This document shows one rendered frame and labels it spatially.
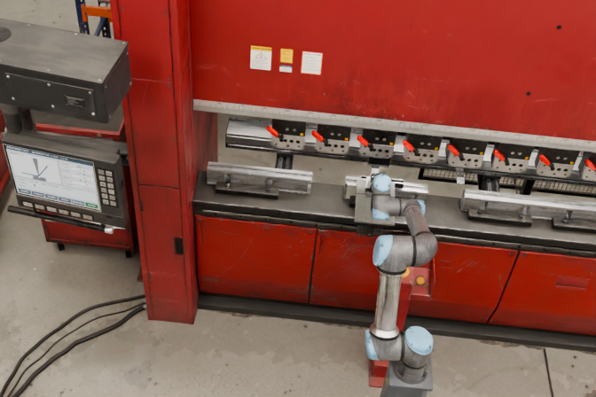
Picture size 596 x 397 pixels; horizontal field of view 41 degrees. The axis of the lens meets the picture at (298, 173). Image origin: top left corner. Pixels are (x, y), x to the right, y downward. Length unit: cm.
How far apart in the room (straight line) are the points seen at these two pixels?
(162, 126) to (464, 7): 130
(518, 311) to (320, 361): 106
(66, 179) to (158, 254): 99
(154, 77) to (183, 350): 168
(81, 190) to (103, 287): 154
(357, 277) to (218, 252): 72
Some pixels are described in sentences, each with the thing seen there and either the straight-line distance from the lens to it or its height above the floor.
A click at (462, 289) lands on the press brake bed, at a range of 416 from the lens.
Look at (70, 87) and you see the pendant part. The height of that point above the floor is 190.
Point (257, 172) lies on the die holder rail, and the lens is 379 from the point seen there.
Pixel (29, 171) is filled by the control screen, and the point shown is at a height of 146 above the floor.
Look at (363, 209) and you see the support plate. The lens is 363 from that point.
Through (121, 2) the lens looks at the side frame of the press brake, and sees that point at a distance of 304.
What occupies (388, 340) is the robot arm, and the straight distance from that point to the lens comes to 319.
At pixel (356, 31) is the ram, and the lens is 320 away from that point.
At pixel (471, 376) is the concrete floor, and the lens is 441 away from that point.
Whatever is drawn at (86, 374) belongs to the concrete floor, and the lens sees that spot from 431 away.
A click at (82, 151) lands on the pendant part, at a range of 301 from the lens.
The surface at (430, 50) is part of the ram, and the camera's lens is 326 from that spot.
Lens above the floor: 363
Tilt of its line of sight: 45 degrees down
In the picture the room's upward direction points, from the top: 5 degrees clockwise
